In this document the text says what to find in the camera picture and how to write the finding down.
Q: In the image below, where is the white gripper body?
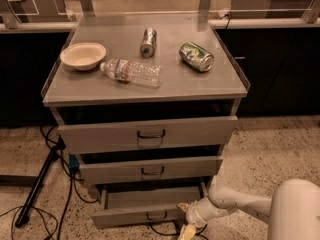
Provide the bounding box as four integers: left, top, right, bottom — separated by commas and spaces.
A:
177, 197, 230, 229

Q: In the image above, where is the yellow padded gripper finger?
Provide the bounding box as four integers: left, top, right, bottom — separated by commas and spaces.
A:
178, 224, 196, 240

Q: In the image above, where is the grey bottom drawer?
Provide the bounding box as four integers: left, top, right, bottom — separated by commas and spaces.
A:
92, 177, 207, 228

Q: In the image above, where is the grey drawer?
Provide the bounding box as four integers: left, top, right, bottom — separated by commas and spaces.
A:
92, 177, 207, 228
80, 156, 222, 184
58, 116, 237, 154

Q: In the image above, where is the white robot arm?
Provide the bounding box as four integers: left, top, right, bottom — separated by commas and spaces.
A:
178, 179, 320, 240

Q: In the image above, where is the grey middle drawer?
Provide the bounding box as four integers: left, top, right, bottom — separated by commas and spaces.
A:
80, 156, 222, 184

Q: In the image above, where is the grey drawer cabinet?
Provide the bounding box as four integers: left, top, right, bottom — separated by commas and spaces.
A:
40, 13, 252, 198

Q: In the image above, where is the grey top drawer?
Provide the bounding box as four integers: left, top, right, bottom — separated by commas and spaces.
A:
58, 116, 237, 154

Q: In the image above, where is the clear plastic water bottle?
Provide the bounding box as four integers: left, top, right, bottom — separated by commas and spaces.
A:
100, 59, 161, 88

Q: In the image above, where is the green soda can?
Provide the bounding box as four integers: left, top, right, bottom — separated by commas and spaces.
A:
179, 42, 214, 72

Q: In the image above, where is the silver slim can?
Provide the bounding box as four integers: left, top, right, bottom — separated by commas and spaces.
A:
140, 27, 157, 57

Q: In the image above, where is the white bowl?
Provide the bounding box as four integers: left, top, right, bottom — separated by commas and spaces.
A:
60, 42, 106, 71

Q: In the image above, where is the background grey cabinet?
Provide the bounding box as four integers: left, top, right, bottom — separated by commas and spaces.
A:
230, 0, 312, 19

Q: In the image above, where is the clear acrylic barrier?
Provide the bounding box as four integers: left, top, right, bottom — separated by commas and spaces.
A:
1, 0, 319, 31

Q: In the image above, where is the black floor cable front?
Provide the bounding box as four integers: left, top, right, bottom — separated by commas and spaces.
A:
147, 221, 211, 240

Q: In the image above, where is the black floor cable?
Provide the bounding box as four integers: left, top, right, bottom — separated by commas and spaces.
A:
0, 123, 99, 240
147, 221, 211, 240

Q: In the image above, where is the black floor cable left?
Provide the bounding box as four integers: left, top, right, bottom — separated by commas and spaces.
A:
0, 123, 99, 240

